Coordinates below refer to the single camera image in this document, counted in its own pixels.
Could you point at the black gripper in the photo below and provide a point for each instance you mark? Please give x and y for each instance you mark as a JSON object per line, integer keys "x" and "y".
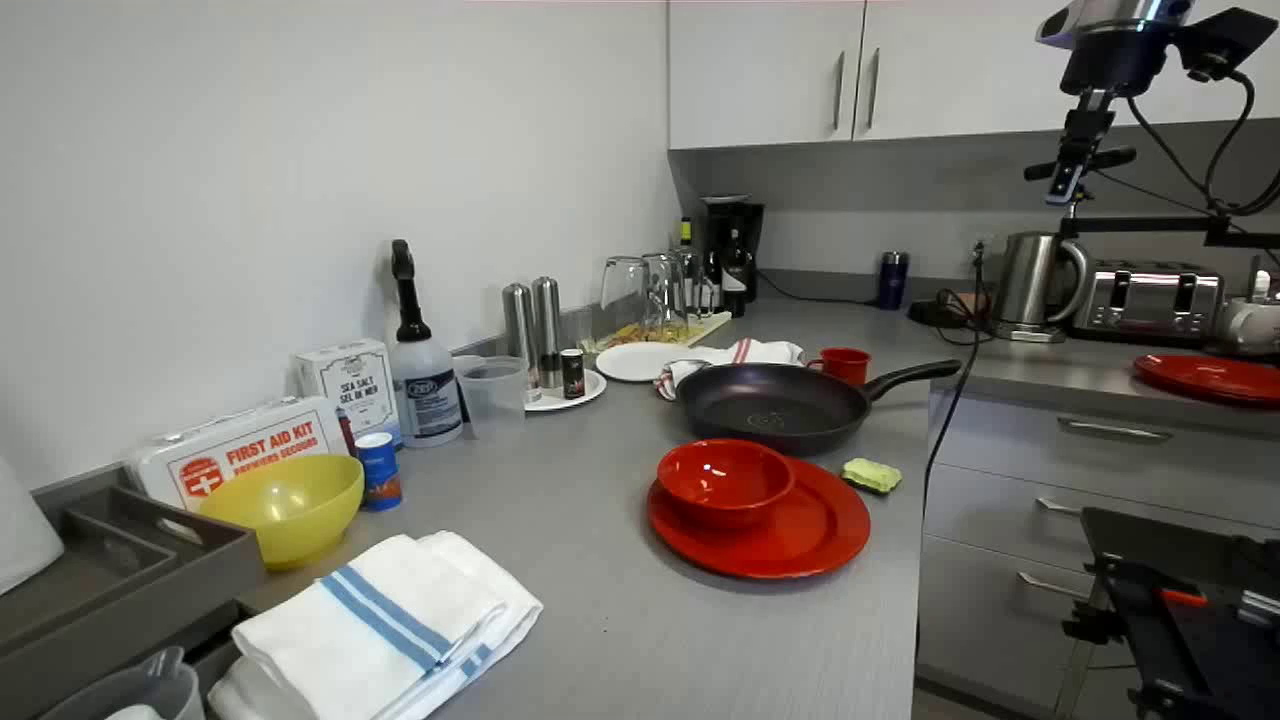
{"x": 1112, "y": 65}

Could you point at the yellow sponge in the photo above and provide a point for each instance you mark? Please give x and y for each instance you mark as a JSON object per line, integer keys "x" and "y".
{"x": 872, "y": 476}

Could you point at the black frying pan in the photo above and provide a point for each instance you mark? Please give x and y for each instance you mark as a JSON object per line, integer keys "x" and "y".
{"x": 772, "y": 405}

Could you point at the red plate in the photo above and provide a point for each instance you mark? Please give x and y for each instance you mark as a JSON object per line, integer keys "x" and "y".
{"x": 801, "y": 542}
{"x": 1215, "y": 378}

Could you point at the red bowl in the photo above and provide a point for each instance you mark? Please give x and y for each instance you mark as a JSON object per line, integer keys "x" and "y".
{"x": 725, "y": 483}

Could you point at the small white plate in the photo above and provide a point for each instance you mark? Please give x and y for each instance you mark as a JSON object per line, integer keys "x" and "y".
{"x": 551, "y": 397}

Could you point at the yellow bowl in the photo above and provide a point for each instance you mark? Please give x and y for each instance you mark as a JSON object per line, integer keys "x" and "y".
{"x": 287, "y": 506}

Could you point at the steel electric kettle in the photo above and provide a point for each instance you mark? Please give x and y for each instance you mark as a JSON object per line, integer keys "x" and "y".
{"x": 1033, "y": 283}

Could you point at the steel toaster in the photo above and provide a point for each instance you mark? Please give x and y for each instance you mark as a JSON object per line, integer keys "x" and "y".
{"x": 1146, "y": 304}

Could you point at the blue can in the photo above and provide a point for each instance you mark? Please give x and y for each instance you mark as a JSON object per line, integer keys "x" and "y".
{"x": 895, "y": 283}

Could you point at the white teapot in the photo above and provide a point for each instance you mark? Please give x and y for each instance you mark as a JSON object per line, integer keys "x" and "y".
{"x": 1252, "y": 327}

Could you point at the white upper cabinet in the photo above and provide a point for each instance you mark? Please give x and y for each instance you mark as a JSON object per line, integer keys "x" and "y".
{"x": 763, "y": 65}

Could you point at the white cabinet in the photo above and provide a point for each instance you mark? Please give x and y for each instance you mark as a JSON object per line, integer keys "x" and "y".
{"x": 1203, "y": 483}
{"x": 763, "y": 65}

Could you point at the red cup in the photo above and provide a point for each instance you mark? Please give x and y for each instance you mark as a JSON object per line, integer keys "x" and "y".
{"x": 845, "y": 364}

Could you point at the white lower cabinet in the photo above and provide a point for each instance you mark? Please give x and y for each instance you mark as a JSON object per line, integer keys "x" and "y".
{"x": 1203, "y": 483}

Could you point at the black coffee maker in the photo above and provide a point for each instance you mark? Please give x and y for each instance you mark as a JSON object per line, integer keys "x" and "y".
{"x": 732, "y": 254}

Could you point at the white towel red stripes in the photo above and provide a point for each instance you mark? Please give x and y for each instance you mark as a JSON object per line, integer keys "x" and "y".
{"x": 746, "y": 354}

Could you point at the clear drinking glass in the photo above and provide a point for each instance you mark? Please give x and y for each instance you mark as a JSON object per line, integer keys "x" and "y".
{"x": 625, "y": 295}
{"x": 666, "y": 283}

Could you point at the yellow patterned mat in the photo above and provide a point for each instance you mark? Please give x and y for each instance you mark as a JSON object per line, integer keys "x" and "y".
{"x": 666, "y": 329}

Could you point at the black equipment stand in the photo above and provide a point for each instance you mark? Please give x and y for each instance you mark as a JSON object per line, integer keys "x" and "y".
{"x": 1203, "y": 640}

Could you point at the small dark spice jar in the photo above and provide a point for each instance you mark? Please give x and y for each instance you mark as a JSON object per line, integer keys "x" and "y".
{"x": 572, "y": 378}

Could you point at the steel grinder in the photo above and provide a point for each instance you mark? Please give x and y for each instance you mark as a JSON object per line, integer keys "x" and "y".
{"x": 519, "y": 321}
{"x": 546, "y": 327}

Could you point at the clear plastic container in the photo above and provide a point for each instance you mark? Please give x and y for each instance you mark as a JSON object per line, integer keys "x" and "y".
{"x": 491, "y": 384}

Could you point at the clear spray bottle black nozzle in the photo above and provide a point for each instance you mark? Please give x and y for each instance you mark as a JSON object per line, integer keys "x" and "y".
{"x": 426, "y": 394}

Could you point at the white cardboard box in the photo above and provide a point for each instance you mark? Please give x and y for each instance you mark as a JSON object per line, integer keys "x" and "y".
{"x": 348, "y": 384}

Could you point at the small blue container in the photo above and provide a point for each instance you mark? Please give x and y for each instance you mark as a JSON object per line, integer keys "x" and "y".
{"x": 381, "y": 472}

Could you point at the white towel blue stripes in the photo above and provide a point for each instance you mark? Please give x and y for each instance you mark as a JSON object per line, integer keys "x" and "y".
{"x": 386, "y": 625}

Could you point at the white first aid kit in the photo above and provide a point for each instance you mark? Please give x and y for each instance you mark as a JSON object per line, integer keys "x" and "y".
{"x": 244, "y": 449}

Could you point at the grey plastic tray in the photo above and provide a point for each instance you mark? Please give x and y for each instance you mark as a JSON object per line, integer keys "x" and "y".
{"x": 122, "y": 572}

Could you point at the clear measuring jug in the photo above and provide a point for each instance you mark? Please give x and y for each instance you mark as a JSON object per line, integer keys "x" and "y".
{"x": 145, "y": 686}

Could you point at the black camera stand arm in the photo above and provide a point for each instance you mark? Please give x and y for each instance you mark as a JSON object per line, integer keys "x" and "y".
{"x": 1161, "y": 227}

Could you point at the wrist mounted camera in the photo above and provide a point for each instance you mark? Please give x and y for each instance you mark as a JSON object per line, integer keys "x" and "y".
{"x": 1221, "y": 42}

